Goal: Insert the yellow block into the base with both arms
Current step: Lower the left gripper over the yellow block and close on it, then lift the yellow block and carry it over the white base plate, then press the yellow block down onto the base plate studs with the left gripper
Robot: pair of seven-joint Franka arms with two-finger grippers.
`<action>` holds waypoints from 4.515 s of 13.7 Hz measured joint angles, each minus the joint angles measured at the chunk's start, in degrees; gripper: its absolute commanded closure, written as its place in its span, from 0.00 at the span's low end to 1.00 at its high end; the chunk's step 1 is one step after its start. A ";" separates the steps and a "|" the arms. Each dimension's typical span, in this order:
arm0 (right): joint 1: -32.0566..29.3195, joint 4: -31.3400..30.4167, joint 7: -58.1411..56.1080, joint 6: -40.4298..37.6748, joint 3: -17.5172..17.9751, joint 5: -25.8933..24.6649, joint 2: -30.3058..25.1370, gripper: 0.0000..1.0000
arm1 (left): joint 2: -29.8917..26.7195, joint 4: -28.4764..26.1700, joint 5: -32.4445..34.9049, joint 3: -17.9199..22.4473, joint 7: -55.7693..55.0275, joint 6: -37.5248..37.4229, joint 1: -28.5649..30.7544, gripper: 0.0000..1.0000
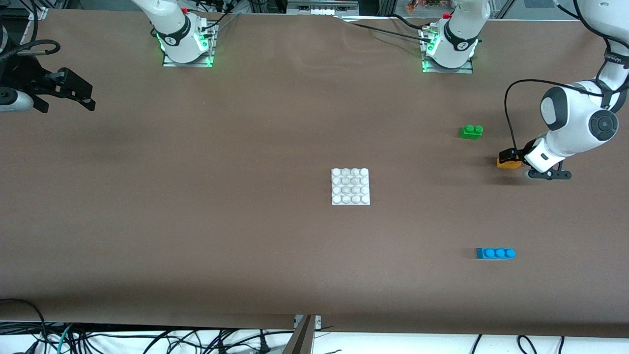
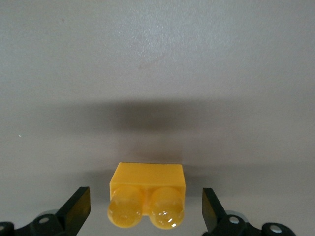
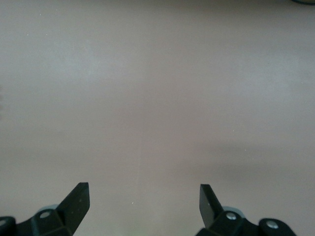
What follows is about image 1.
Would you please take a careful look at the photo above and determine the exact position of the white studded base plate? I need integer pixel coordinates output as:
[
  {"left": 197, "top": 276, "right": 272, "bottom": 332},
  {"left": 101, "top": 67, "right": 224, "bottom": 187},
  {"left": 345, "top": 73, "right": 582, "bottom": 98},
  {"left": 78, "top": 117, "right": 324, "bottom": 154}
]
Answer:
[{"left": 331, "top": 168, "right": 371, "bottom": 206}]

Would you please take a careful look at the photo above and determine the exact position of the blue three-stud block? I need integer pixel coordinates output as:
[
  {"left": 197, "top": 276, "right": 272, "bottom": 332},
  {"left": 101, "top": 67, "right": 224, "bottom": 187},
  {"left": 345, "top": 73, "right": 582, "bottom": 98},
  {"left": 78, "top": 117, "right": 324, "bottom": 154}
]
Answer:
[{"left": 476, "top": 247, "right": 516, "bottom": 260}]

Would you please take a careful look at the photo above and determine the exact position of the orange red background clutter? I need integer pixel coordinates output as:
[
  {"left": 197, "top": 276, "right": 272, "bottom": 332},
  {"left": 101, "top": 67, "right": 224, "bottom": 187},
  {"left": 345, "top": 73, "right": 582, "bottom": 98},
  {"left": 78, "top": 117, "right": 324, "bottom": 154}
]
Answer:
[{"left": 406, "top": 0, "right": 443, "bottom": 13}]

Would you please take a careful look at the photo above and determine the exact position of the brown table cover sheet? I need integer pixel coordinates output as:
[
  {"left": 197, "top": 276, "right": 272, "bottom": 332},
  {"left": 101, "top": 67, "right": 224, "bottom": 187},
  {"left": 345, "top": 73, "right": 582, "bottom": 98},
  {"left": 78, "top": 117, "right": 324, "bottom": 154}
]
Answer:
[{"left": 0, "top": 9, "right": 629, "bottom": 340}]

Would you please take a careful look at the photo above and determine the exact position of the grey metal table leg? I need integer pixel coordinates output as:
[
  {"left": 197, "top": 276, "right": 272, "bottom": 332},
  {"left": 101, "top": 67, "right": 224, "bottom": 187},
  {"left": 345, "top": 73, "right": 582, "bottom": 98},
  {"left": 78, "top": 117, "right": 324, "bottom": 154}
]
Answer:
[{"left": 283, "top": 315, "right": 322, "bottom": 354}]

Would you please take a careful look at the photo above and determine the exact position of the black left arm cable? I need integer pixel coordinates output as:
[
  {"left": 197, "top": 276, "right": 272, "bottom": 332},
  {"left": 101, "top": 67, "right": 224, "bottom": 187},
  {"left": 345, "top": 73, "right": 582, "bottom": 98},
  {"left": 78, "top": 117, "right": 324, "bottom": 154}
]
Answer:
[{"left": 504, "top": 79, "right": 610, "bottom": 153}]

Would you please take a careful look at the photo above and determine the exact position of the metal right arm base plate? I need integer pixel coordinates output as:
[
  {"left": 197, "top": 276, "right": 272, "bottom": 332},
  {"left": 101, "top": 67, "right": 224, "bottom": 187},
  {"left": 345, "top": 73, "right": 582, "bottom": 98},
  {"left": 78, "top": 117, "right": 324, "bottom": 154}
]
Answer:
[{"left": 163, "top": 25, "right": 217, "bottom": 68}]

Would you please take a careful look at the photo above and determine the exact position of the black base cable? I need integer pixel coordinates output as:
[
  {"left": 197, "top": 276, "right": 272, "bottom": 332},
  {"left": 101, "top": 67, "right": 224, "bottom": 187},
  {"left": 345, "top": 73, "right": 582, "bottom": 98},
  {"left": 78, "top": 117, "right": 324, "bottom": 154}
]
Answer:
[
  {"left": 197, "top": 0, "right": 241, "bottom": 34},
  {"left": 339, "top": 14, "right": 430, "bottom": 41}
]

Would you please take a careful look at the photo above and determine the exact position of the teal floor cable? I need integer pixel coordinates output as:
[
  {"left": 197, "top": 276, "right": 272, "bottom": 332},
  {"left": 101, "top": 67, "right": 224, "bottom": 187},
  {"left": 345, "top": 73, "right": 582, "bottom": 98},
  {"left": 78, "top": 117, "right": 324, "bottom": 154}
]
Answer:
[{"left": 56, "top": 324, "right": 75, "bottom": 354}]

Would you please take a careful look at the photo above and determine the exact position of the black floor cable tangle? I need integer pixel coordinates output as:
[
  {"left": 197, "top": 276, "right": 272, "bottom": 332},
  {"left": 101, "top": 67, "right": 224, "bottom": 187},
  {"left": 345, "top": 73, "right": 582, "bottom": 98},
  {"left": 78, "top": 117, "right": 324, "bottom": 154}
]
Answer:
[{"left": 0, "top": 297, "right": 295, "bottom": 354}]

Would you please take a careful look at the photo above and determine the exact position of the aluminium profile rail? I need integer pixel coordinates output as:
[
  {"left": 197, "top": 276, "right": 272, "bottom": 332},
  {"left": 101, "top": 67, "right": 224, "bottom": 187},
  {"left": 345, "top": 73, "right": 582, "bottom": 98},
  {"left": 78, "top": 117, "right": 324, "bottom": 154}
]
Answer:
[{"left": 286, "top": 0, "right": 359, "bottom": 16}]

